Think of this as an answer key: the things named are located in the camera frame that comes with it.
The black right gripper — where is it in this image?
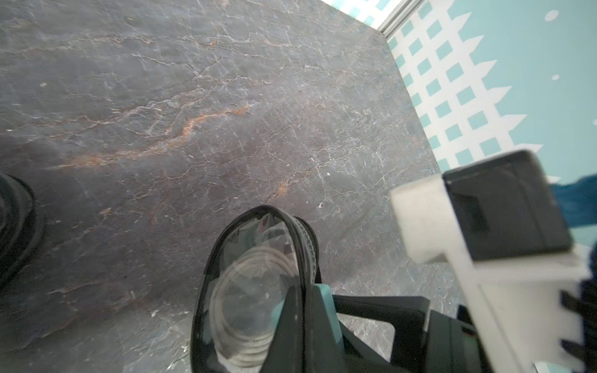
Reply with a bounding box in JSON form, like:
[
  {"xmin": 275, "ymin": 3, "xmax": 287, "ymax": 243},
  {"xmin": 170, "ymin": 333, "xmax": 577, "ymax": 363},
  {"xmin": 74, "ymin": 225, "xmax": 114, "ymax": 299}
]
[{"xmin": 303, "ymin": 288, "xmax": 494, "ymax": 373}]

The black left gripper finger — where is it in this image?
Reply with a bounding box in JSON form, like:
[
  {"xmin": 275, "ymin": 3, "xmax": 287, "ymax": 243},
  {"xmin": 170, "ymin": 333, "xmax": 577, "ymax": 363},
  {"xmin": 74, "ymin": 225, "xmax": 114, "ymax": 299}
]
[{"xmin": 261, "ymin": 285, "xmax": 304, "ymax": 373}]

